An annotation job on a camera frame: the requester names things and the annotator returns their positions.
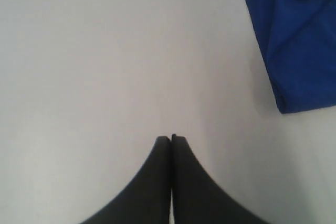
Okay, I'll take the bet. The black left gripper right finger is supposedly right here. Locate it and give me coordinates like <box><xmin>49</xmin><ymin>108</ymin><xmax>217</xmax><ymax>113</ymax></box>
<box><xmin>171</xmin><ymin>134</ymin><xmax>263</xmax><ymax>223</ymax></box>

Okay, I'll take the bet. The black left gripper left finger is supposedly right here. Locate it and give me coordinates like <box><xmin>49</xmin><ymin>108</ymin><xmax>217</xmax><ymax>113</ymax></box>
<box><xmin>84</xmin><ymin>136</ymin><xmax>172</xmax><ymax>224</ymax></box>

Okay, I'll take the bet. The blue towel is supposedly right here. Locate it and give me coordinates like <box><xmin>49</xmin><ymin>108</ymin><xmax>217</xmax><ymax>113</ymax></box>
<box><xmin>245</xmin><ymin>0</ymin><xmax>335</xmax><ymax>114</ymax></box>

